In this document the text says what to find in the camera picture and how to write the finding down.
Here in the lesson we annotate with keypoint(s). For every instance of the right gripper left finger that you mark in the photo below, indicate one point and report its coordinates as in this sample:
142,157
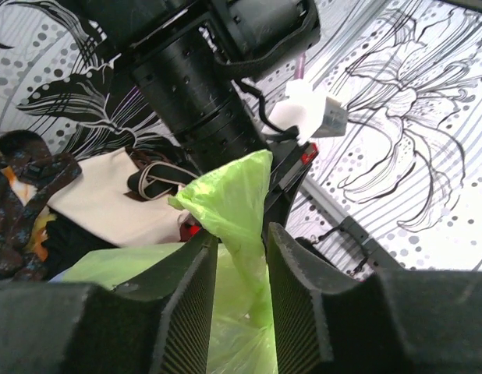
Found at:
157,322

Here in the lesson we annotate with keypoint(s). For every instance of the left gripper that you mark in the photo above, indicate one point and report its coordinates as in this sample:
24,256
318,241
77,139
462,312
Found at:
290,165

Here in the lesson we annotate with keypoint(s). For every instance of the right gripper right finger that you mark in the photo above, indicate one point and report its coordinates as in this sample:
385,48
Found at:
395,321

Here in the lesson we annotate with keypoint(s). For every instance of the green trash bag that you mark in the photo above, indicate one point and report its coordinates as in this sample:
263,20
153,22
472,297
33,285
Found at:
228,201

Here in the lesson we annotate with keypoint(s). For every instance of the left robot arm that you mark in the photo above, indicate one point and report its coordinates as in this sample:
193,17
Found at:
193,60

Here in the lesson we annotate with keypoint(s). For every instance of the cream canvas tote bag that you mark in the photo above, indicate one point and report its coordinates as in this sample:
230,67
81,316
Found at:
99,201

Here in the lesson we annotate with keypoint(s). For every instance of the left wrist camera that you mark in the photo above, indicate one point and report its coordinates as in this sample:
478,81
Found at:
315,113

